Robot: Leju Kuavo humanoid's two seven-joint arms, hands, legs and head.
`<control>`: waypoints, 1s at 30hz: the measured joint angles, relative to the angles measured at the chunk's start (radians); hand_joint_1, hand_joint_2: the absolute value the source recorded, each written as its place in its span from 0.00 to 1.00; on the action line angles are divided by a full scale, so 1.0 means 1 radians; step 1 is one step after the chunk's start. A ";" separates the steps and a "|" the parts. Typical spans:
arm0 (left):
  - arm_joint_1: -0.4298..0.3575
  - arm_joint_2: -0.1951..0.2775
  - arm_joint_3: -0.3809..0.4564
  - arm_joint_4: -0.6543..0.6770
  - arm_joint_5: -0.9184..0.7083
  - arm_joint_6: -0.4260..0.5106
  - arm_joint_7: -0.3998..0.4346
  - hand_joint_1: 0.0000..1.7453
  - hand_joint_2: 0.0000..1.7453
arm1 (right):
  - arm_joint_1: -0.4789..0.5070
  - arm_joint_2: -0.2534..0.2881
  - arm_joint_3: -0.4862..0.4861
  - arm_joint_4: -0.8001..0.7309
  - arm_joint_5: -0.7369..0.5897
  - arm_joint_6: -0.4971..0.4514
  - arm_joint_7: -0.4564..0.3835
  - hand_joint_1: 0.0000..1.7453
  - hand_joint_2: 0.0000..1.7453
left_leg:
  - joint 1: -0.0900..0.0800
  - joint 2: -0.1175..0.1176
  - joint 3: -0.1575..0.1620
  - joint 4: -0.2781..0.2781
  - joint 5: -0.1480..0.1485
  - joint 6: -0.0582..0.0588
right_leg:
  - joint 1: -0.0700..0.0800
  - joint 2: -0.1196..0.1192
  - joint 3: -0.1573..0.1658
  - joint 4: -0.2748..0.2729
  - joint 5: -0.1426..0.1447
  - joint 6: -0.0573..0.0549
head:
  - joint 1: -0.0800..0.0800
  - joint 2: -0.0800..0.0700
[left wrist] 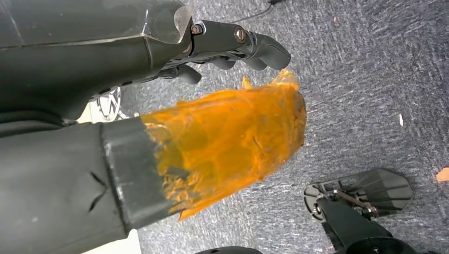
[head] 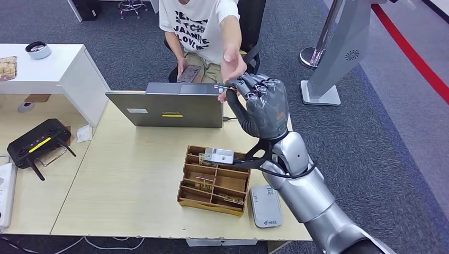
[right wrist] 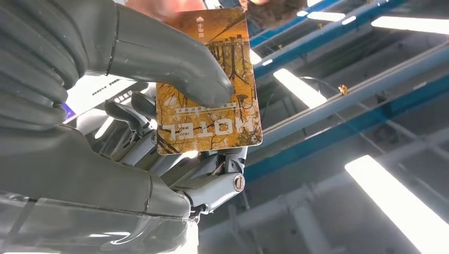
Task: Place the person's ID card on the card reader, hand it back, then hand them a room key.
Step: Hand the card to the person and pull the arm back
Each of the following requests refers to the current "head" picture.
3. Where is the brown cardboard piece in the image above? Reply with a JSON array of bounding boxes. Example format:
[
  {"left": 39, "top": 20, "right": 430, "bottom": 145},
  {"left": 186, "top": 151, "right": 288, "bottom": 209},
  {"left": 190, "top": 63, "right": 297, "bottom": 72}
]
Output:
[{"left": 23, "top": 94, "right": 51, "bottom": 103}]

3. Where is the round white tin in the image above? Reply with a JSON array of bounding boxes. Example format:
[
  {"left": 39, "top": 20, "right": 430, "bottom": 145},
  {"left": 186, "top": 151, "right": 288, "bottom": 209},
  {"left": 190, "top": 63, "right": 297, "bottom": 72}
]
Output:
[{"left": 25, "top": 41, "right": 52, "bottom": 60}]

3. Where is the chrome stool base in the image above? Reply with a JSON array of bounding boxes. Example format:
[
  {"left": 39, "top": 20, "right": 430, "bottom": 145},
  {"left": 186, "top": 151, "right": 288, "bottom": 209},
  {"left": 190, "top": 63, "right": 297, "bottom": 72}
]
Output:
[{"left": 117, "top": 0, "right": 149, "bottom": 20}]

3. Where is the black computer tower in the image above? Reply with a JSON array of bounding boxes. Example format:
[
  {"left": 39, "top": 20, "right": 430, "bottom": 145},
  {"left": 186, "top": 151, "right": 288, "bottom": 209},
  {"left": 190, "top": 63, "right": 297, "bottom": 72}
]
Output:
[{"left": 71, "top": 0, "right": 103, "bottom": 22}]

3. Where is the black router with antennas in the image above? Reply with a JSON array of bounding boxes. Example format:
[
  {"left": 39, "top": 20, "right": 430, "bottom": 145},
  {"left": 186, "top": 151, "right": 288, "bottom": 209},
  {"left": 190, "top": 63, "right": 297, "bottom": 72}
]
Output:
[{"left": 7, "top": 118, "right": 77, "bottom": 182}]

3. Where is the white floor cable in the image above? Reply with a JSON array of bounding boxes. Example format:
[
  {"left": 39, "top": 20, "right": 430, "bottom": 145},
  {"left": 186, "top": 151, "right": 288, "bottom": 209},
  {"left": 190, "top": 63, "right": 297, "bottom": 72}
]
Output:
[{"left": 54, "top": 235, "right": 145, "bottom": 252}]

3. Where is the chrome stanchion post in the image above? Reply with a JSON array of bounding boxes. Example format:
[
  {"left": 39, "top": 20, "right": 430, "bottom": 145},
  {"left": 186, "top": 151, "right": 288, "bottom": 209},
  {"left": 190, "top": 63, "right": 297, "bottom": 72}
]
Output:
[{"left": 299, "top": 0, "right": 343, "bottom": 70}]

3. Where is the person's right hand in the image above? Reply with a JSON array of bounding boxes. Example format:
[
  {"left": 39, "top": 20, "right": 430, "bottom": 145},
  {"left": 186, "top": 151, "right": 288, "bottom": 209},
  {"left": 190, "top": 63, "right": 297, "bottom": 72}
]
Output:
[{"left": 176, "top": 58, "right": 190, "bottom": 80}]

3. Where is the wooden compartment organizer box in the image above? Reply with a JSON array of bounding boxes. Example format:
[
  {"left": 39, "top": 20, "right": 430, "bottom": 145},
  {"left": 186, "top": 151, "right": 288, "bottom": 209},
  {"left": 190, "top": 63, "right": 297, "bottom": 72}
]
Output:
[{"left": 176, "top": 145, "right": 252, "bottom": 217}]

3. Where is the white paper slip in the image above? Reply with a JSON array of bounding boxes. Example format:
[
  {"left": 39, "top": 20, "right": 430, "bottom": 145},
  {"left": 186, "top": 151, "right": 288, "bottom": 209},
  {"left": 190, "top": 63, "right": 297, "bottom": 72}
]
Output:
[{"left": 76, "top": 124, "right": 93, "bottom": 144}]

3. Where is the grey laptop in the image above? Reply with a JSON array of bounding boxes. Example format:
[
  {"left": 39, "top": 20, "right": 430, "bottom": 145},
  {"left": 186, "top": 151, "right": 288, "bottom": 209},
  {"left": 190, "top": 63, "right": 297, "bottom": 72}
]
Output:
[{"left": 105, "top": 82, "right": 225, "bottom": 128}]

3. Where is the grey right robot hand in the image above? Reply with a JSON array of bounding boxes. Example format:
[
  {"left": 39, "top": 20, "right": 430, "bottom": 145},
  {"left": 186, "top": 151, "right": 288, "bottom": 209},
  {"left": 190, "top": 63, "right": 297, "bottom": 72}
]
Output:
[{"left": 224, "top": 72, "right": 291, "bottom": 140}]

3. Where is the clear acrylic stand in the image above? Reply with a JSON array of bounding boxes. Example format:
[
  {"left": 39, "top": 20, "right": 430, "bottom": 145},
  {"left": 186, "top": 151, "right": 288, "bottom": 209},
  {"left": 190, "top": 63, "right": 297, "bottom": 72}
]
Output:
[{"left": 35, "top": 145, "right": 68, "bottom": 167}]

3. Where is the white power strip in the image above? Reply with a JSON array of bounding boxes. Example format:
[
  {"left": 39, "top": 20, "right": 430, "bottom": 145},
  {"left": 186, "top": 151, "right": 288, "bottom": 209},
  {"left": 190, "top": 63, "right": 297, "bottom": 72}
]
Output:
[{"left": 0, "top": 162, "right": 17, "bottom": 232}]

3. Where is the white side table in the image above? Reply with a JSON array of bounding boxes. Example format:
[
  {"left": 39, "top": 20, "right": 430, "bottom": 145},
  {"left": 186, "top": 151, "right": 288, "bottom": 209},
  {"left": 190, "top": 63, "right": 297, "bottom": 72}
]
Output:
[{"left": 0, "top": 43, "right": 111, "bottom": 128}]

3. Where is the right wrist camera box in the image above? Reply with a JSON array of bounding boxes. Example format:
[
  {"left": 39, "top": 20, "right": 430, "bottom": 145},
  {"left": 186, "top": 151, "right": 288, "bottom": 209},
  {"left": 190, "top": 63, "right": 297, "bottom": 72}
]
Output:
[{"left": 204, "top": 147, "right": 235, "bottom": 166}]

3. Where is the clear pack of gold cards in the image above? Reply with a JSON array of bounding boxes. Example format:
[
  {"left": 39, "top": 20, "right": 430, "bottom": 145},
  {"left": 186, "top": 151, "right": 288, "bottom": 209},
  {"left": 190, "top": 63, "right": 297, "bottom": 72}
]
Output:
[{"left": 0, "top": 56, "right": 18, "bottom": 82}]

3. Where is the black office chair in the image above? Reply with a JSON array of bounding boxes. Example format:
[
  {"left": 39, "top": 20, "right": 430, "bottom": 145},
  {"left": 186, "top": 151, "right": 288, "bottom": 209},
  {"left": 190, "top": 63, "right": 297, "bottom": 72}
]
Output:
[{"left": 164, "top": 0, "right": 266, "bottom": 83}]

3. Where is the person's left hand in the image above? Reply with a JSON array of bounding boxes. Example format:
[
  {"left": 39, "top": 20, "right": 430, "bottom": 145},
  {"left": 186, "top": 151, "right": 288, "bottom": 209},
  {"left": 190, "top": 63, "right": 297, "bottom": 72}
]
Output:
[{"left": 217, "top": 47, "right": 248, "bottom": 103}]

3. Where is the red floor tape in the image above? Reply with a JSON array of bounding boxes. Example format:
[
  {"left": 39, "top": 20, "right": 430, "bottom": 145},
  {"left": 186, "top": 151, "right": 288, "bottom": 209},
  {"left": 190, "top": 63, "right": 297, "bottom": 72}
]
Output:
[{"left": 371, "top": 3, "right": 449, "bottom": 106}]

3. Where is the grey smartphone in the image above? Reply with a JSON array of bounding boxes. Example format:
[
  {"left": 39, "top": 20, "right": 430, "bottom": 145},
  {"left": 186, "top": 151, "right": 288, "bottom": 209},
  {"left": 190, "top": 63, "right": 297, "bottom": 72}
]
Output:
[{"left": 176, "top": 65, "right": 202, "bottom": 84}]

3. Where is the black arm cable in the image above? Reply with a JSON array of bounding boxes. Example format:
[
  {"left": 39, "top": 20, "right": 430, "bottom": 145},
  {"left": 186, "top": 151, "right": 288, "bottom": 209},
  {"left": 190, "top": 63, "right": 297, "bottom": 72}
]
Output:
[{"left": 259, "top": 159, "right": 318, "bottom": 180}]

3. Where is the white bracket under desk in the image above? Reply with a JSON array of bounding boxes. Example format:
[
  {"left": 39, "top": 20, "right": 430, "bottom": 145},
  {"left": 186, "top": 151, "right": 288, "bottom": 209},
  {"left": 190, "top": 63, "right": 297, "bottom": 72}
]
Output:
[{"left": 186, "top": 238, "right": 258, "bottom": 248}]

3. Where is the person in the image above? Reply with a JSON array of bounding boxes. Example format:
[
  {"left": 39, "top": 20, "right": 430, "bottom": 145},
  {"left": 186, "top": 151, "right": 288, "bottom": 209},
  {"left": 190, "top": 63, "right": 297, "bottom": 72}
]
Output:
[{"left": 158, "top": 0, "right": 262, "bottom": 103}]

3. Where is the white card reader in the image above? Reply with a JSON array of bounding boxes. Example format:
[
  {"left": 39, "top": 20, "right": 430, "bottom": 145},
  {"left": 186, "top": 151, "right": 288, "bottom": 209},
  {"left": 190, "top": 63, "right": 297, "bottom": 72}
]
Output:
[{"left": 249, "top": 185, "right": 283, "bottom": 229}]

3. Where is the white desk side panel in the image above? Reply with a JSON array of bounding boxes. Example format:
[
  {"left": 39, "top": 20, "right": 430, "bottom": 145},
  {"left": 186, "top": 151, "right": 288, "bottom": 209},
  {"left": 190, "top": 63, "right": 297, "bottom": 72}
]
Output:
[{"left": 66, "top": 0, "right": 84, "bottom": 23}]

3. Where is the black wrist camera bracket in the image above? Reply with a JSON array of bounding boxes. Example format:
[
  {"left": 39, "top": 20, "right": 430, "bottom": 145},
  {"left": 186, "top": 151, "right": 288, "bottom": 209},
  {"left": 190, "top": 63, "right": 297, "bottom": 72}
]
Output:
[{"left": 233, "top": 138, "right": 278, "bottom": 171}]

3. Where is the grey kiosk stand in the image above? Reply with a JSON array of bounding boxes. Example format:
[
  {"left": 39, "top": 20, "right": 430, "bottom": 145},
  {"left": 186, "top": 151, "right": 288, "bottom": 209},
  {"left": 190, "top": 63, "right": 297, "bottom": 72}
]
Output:
[{"left": 300, "top": 0, "right": 387, "bottom": 106}]

